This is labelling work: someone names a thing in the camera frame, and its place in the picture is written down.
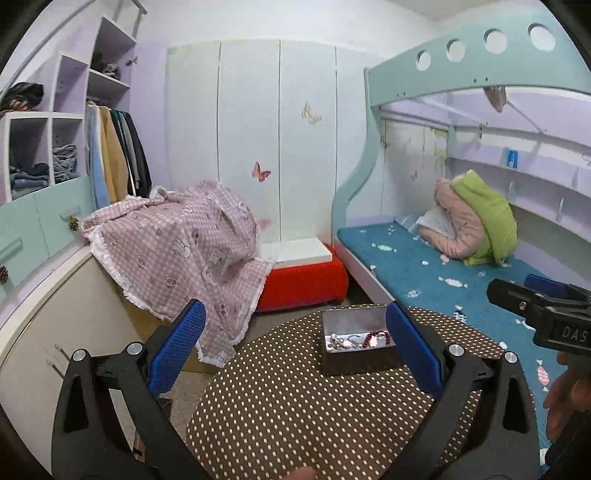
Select pink bow hair clip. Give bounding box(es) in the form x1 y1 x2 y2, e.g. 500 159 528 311
327 335 353 351

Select dark jewelry box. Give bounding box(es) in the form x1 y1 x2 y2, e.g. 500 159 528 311
318 305 404 376

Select person's right hand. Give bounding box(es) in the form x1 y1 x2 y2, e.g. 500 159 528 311
543 368 590 442

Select person's left hand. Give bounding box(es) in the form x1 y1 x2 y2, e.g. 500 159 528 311
280 466 317 480

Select green padded jacket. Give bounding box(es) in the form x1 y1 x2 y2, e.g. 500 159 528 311
452 170 518 265

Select pink padded jacket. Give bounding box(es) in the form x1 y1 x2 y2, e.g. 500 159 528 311
419 179 486 260

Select cardboard box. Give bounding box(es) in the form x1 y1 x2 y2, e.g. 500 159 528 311
122 297 221 375

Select teal candy print mattress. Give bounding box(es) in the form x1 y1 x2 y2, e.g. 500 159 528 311
338 222 565 449

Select cream cabinet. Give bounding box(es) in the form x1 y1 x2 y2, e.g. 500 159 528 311
1 247 139 469

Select white pillow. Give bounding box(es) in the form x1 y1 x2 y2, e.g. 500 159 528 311
414 206 457 239

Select blue box on shelf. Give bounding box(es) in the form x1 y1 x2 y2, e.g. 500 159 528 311
505 149 519 169

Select brown polka dot tablecloth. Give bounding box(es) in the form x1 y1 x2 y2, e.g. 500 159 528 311
186 307 506 479

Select pink checkered bear blanket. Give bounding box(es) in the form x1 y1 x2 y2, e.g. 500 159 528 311
80 181 273 367

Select red ottoman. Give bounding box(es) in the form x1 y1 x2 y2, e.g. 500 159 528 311
256 244 349 313

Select white board on ottoman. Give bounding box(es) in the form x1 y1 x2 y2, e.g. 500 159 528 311
256 237 332 270

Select lilac wardrobe shelf unit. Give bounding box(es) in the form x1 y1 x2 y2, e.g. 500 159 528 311
1 16 142 301

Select hanging clothes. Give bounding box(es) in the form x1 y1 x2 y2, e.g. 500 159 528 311
85 101 152 209

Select folded jeans pile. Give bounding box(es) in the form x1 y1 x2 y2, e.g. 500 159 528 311
10 163 49 200

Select red bead bracelet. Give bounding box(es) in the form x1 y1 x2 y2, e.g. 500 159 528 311
361 330 395 349

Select teal bunk bed frame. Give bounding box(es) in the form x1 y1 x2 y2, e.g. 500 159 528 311
332 9 590 303

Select pink butterfly wall sticker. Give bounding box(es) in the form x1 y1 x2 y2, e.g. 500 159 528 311
252 162 271 183

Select beige butterfly wall sticker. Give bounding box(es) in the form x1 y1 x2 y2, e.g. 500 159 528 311
301 102 322 125

